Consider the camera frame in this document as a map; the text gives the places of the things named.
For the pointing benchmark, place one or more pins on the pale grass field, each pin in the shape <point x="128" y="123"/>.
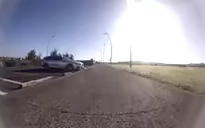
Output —
<point x="173" y="75"/>

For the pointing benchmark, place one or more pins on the silver car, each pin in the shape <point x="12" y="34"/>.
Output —
<point x="60" y="63"/>

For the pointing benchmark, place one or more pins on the dark asphalt parking lot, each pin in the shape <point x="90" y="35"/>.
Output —
<point x="23" y="75"/>

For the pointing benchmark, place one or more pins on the row of pale kerb stones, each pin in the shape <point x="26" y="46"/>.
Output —
<point x="36" y="81"/>

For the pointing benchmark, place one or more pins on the distant low hill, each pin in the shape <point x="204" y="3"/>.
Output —
<point x="146" y="62"/>

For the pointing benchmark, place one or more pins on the thin pole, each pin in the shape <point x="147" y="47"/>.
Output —
<point x="130" y="56"/>

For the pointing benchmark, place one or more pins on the row of trees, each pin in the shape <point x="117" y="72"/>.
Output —
<point x="31" y="55"/>

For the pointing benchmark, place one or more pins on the grey asphalt path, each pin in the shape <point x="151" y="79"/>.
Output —
<point x="100" y="96"/>

